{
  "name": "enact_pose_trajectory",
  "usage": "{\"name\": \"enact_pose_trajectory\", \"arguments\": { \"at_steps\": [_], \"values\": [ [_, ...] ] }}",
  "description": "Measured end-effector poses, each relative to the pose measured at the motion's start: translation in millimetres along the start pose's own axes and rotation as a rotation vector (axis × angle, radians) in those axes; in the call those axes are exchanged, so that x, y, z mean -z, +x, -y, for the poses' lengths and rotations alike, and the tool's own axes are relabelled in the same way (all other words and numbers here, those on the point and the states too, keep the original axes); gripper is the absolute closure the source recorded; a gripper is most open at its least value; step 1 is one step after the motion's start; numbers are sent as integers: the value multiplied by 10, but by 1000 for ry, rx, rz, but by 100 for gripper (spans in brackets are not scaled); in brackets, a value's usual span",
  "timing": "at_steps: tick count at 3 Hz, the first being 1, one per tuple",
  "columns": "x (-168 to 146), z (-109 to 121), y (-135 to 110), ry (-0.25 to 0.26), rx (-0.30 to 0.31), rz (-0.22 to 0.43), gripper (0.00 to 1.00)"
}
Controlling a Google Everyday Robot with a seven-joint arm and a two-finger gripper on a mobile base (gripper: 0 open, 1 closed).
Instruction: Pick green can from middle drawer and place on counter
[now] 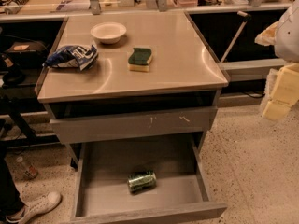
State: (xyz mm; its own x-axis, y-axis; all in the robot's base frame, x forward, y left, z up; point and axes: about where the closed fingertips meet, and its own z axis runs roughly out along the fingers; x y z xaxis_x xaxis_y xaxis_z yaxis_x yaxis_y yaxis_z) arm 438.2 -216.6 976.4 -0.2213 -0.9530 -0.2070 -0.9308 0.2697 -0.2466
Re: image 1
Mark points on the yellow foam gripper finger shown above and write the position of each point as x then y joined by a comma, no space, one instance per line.
281,92

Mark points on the green soda can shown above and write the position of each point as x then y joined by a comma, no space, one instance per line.
141,180

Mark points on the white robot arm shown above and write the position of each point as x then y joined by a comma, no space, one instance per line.
283,35

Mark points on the grey top drawer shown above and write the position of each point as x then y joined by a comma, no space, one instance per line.
132,125

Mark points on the grey cabinet with counter top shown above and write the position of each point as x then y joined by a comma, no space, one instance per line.
182,74

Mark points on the open grey middle drawer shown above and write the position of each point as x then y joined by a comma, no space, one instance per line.
180,194

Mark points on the stick with black tip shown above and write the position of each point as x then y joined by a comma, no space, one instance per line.
246,17

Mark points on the green and yellow sponge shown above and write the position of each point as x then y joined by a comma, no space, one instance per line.
140,60

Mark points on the white ceramic bowl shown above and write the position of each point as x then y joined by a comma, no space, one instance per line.
108,32

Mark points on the blue white chip bag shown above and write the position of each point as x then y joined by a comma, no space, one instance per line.
72,56

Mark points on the white sneaker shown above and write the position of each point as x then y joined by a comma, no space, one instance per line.
39,206

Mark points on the plastic bottle on floor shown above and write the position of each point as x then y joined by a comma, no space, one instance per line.
29,170

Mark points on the dark trouser leg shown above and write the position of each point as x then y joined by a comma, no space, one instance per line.
10,201

